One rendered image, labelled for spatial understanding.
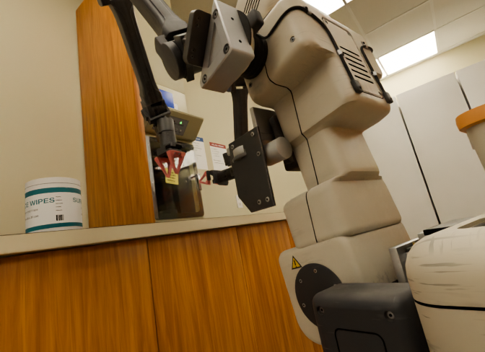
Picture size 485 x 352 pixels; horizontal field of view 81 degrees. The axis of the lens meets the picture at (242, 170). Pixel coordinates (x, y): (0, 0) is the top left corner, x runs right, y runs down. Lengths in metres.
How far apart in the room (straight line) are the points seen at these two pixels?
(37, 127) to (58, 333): 1.11
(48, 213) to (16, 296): 0.20
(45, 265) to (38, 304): 0.08
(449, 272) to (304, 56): 0.39
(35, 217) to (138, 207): 0.47
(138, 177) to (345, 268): 0.96
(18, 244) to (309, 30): 0.72
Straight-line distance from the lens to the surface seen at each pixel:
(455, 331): 0.27
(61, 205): 0.89
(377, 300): 0.37
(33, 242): 0.80
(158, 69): 1.70
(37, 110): 1.76
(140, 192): 1.25
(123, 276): 0.92
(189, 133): 1.56
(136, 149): 1.30
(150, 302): 0.97
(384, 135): 4.01
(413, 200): 3.90
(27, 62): 1.89
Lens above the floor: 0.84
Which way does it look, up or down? 13 degrees up
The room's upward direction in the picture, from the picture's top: 11 degrees counter-clockwise
